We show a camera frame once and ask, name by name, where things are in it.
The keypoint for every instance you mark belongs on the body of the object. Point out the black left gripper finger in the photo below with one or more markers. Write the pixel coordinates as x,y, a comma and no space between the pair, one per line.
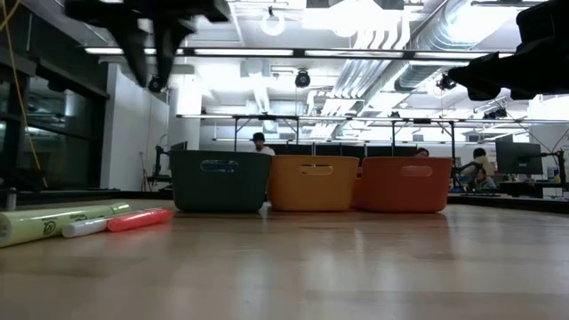
133,40
171,40

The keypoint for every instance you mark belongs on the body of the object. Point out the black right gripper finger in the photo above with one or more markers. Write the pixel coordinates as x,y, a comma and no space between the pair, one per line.
498,73
484,94

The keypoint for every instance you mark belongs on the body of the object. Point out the black ceiling spotlight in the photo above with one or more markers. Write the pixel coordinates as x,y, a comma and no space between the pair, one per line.
446,82
302,79
155,87

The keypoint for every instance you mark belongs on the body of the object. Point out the person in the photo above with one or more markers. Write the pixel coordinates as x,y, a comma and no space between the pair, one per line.
261,144
421,152
485,180
481,156

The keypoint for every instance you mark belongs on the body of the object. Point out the black computer monitor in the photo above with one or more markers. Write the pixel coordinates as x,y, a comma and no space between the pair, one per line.
518,157
179,146

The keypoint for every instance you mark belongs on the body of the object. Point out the white globe ceiling lamp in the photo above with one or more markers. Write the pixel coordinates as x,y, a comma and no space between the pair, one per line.
272,23

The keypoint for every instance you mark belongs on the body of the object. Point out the orange plastic bin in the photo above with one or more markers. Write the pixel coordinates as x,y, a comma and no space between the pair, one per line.
402,193

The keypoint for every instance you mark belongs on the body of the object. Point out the dark teal plastic bin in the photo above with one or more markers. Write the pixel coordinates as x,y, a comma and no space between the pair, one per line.
222,191

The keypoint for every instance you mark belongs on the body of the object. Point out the orange highlighter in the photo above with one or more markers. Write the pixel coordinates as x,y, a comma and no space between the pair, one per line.
140,220

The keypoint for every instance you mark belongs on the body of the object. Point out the brown cap white marker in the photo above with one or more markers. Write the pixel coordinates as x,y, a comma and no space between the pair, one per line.
84,227

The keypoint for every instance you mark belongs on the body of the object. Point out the yellow plastic bin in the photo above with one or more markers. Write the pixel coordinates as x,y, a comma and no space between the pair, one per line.
313,193

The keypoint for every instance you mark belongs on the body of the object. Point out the yellow-green highlighter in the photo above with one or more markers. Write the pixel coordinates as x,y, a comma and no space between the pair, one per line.
53,224

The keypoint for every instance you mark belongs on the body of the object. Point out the silver ventilation duct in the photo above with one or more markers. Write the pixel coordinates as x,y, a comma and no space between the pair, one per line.
440,40

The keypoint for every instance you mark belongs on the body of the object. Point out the black overhead frame bar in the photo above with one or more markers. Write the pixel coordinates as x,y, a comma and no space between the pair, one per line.
298,52

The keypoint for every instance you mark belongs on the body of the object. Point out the black metal rack frame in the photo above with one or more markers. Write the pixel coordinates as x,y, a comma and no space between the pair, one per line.
284,117

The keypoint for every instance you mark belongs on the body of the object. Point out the silver metal post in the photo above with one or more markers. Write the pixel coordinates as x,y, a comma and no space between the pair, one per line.
11,198

